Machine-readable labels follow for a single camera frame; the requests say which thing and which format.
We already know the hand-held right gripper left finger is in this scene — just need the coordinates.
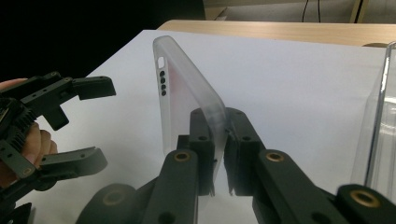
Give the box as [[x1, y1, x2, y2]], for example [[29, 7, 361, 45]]
[[177, 107, 218, 198]]

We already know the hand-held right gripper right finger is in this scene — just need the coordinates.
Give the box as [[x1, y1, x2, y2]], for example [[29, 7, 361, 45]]
[[223, 106, 266, 198]]

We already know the translucent phone case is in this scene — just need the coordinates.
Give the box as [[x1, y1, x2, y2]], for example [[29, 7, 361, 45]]
[[151, 35, 230, 190]]

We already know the clear acrylic box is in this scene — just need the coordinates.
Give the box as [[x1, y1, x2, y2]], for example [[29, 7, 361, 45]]
[[349, 41, 396, 200]]

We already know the black curtain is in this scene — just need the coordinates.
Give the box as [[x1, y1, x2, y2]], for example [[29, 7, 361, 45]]
[[0, 0, 207, 82]]

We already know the white table sheet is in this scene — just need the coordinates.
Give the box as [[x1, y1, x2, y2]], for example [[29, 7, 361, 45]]
[[13, 29, 396, 224]]

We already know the long beige desk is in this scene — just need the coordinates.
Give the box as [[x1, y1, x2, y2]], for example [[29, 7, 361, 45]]
[[203, 0, 396, 25]]

